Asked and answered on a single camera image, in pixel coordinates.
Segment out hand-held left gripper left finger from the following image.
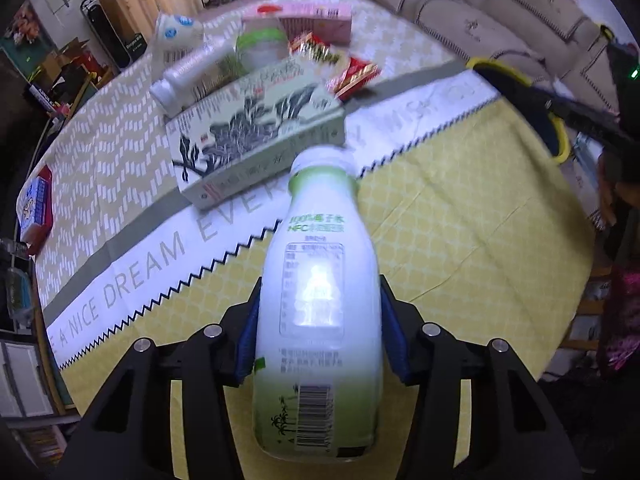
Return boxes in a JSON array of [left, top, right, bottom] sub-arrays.
[[52, 275, 263, 480]]

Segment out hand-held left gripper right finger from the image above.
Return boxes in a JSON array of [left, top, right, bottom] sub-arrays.
[[377, 274, 583, 480]]

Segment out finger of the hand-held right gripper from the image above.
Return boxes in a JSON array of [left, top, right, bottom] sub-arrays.
[[532, 85, 636, 150]]

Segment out yellow-rimmed black bin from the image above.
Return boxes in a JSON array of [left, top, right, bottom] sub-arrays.
[[466, 56, 571, 165]]

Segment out green and white plastic bottle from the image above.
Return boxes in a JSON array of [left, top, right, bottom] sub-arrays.
[[251, 144, 385, 463]]

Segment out pale green tree-print carton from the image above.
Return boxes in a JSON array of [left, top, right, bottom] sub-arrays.
[[165, 52, 346, 211]]

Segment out red snack wrapper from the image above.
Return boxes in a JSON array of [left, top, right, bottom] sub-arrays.
[[327, 56, 381, 99]]

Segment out pink cardboard box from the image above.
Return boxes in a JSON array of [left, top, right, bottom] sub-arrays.
[[277, 2, 352, 43]]

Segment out shiny colourful snack wrapper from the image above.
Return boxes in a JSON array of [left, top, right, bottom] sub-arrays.
[[290, 32, 343, 68]]

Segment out small white plastic bottle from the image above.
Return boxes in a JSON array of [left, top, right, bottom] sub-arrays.
[[149, 42, 241, 117]]

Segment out white plastic pouch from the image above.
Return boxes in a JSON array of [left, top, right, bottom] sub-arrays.
[[152, 10, 206, 66]]

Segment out person's right hand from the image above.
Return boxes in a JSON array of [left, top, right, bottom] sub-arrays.
[[597, 155, 623, 233]]

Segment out beige sofa with covers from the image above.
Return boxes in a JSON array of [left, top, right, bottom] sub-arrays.
[[357, 0, 616, 111]]

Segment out person's floral clothing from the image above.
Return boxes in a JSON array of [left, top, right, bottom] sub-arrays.
[[597, 260, 640, 381]]

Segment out bookshelf with books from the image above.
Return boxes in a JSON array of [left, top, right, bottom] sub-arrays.
[[15, 417, 71, 467]]

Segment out white plastic drawer unit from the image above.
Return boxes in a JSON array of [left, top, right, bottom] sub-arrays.
[[0, 335, 66, 418]]

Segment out flat red box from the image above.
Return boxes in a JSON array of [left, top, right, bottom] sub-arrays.
[[19, 165, 54, 256]]

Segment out blue star-print card box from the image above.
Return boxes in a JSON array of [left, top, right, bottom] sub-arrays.
[[19, 177, 51, 227]]

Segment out small dark green box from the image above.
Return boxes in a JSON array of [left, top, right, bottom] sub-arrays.
[[125, 30, 151, 61]]

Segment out open cardboard box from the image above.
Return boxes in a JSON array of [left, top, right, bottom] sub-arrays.
[[37, 37, 98, 81]]

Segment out black tower fan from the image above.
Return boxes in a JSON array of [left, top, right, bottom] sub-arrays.
[[80, 0, 125, 68]]

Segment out artificial flower decoration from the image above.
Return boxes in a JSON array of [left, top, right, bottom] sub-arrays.
[[7, 2, 45, 45]]

